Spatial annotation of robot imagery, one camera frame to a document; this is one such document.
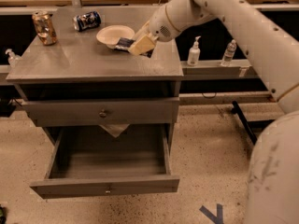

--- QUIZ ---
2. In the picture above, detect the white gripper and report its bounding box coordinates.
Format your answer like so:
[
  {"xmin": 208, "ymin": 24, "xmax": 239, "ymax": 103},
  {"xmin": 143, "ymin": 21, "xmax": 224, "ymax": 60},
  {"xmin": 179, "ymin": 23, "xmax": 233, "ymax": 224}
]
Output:
[{"xmin": 128, "ymin": 6, "xmax": 175, "ymax": 55}]

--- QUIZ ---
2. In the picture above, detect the dark blue rxbar wrapper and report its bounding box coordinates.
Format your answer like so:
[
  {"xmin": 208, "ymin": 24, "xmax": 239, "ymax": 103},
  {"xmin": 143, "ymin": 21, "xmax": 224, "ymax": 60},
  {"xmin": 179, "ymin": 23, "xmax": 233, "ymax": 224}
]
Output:
[{"xmin": 115, "ymin": 37, "xmax": 153, "ymax": 58}]

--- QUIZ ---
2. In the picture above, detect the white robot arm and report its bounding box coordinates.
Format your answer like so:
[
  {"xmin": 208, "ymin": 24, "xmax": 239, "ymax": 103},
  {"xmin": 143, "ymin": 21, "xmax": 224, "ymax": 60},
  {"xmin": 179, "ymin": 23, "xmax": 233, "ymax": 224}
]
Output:
[{"xmin": 129, "ymin": 0, "xmax": 299, "ymax": 224}]

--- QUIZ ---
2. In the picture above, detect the closed grey top drawer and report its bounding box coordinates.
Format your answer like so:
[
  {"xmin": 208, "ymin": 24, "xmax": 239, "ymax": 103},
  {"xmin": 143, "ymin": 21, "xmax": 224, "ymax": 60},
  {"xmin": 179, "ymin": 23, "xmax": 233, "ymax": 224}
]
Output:
[{"xmin": 22, "ymin": 97, "xmax": 179, "ymax": 127}]

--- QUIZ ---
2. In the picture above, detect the grey drawer cabinet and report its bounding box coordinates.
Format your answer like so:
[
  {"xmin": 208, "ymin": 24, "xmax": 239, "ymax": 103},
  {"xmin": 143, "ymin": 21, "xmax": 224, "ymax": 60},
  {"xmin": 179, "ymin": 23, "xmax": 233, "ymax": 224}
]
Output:
[{"xmin": 6, "ymin": 5, "xmax": 185, "ymax": 201}]

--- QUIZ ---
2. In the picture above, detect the white paper under drawer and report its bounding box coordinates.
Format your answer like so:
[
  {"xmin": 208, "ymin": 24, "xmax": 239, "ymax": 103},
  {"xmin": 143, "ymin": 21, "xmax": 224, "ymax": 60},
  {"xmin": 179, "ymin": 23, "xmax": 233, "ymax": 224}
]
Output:
[{"xmin": 101, "ymin": 124, "xmax": 129, "ymax": 138}]

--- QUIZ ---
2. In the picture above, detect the open grey middle drawer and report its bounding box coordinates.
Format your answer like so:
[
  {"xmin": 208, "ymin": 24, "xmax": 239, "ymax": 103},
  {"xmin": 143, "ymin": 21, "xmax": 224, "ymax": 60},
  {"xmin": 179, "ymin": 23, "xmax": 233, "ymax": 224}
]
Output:
[{"xmin": 30, "ymin": 124, "xmax": 179, "ymax": 199}]

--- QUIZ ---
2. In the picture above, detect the white bowl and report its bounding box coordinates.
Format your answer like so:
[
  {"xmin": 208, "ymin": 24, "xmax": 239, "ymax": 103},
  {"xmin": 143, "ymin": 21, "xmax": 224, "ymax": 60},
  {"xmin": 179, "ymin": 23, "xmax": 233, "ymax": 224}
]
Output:
[{"xmin": 96, "ymin": 25, "xmax": 135, "ymax": 49}]

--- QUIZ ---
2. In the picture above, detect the white pump bottle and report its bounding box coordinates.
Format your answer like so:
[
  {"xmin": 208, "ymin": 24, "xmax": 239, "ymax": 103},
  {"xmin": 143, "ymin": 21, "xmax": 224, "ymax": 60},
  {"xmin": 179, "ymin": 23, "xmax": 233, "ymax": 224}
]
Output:
[{"xmin": 187, "ymin": 36, "xmax": 201, "ymax": 66}]

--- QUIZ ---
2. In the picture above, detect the blue soda can lying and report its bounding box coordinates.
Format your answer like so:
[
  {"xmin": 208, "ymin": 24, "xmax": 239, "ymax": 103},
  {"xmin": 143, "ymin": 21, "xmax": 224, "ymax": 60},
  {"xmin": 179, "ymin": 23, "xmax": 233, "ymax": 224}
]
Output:
[{"xmin": 73, "ymin": 11, "xmax": 102, "ymax": 32}]

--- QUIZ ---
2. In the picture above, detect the clear water bottle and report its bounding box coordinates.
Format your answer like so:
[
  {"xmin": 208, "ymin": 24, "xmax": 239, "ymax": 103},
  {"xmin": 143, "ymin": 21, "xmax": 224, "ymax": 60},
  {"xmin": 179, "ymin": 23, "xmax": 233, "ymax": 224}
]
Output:
[{"xmin": 221, "ymin": 39, "xmax": 236, "ymax": 66}]

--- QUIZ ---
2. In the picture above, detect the gold crushed soda can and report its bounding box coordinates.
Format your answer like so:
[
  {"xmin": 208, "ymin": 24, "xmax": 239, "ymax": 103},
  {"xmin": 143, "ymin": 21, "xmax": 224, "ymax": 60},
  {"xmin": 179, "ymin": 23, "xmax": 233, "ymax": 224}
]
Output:
[{"xmin": 32, "ymin": 11, "xmax": 57, "ymax": 46}]

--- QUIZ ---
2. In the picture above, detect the small clear pump bottle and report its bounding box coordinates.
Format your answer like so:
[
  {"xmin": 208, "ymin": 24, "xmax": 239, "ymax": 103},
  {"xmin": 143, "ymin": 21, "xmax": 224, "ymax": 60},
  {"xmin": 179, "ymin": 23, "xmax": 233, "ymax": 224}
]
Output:
[{"xmin": 6, "ymin": 49, "xmax": 21, "ymax": 67}]

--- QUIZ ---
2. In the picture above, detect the black stand frame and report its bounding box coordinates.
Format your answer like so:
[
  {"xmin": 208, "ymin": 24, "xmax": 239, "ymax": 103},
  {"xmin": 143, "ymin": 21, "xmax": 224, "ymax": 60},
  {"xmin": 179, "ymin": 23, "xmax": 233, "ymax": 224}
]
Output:
[{"xmin": 232, "ymin": 101, "xmax": 257, "ymax": 144}]

